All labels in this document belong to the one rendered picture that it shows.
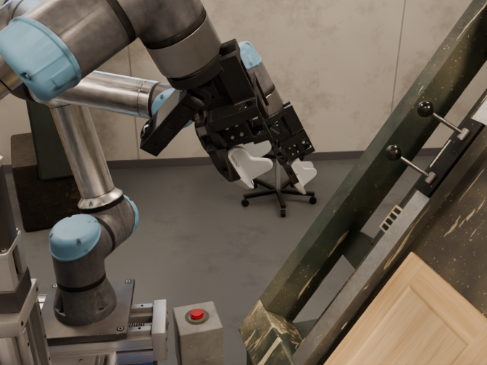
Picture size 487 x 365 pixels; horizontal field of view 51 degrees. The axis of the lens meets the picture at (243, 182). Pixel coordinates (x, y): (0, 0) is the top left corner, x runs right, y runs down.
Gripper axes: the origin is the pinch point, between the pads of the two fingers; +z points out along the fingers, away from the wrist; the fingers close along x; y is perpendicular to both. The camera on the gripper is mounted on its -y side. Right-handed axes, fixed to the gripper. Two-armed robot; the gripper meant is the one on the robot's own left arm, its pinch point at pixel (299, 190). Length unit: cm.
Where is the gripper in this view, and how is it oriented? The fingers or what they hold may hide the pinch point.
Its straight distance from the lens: 117.2
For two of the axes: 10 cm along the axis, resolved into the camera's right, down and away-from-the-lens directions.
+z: 4.7, 7.9, 4.1
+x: -0.9, -4.2, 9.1
